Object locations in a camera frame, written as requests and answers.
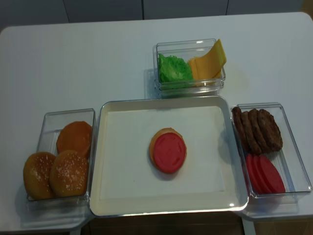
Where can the red tomato slice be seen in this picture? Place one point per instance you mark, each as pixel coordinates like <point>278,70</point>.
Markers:
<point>170,150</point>
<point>270,175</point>
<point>254,178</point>
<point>263,187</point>

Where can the green lettuce leaf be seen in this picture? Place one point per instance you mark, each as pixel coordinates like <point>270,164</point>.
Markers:
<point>173,69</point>

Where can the clear lettuce cheese container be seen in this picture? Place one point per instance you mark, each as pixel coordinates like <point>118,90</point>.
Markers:
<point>186,50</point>

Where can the toasted bottom bun half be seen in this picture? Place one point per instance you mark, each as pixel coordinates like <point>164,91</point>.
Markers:
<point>152,149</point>

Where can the yellow cheese slices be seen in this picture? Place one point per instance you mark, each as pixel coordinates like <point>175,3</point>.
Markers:
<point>210,65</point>

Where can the white metal tray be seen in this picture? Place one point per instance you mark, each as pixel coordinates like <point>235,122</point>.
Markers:
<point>125,181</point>

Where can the brown patty leftmost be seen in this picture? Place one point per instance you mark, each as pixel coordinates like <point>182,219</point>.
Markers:
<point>236,114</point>

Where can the brown patty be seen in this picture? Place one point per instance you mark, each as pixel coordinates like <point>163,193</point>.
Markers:
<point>253,144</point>
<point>252,114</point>
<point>236,114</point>
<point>270,130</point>

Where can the plain brown bun back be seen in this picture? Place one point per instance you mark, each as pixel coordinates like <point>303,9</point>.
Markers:
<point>75,136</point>

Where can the sesame top bun front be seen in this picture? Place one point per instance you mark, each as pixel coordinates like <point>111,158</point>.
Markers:
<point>69,174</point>

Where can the sesame bun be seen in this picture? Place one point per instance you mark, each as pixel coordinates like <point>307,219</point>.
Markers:
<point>36,172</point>
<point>69,174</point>

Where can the brown patty rightmost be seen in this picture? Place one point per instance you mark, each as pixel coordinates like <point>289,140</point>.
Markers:
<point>270,130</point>

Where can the clear right patty container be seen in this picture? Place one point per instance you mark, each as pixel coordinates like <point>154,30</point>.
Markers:
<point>287,161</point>

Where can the clear left bun container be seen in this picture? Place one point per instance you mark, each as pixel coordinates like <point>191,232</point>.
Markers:
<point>53,123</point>

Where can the sesame bun far left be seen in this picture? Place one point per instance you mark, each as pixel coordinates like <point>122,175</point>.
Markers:
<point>36,172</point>

